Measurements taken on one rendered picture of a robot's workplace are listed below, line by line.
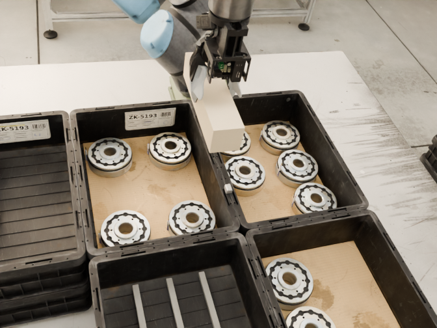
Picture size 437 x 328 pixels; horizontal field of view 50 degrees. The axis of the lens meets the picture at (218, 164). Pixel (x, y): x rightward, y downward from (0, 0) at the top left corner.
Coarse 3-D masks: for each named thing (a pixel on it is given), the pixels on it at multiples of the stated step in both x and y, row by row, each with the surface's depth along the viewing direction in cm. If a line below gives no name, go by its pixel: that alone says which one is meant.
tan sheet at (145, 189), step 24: (144, 144) 119; (144, 168) 114; (192, 168) 116; (96, 192) 107; (120, 192) 108; (144, 192) 109; (168, 192) 110; (192, 192) 111; (96, 216) 103; (144, 216) 105
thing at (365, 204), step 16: (256, 96) 122; (272, 96) 124; (304, 96) 125; (320, 128) 117; (336, 160) 111; (224, 176) 102; (352, 176) 108; (240, 208) 97; (336, 208) 101; (352, 208) 101; (240, 224) 95; (256, 224) 95; (272, 224) 96
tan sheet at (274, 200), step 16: (256, 128) 129; (256, 144) 125; (256, 160) 121; (272, 160) 122; (272, 176) 118; (272, 192) 114; (288, 192) 115; (256, 208) 110; (272, 208) 111; (288, 208) 112
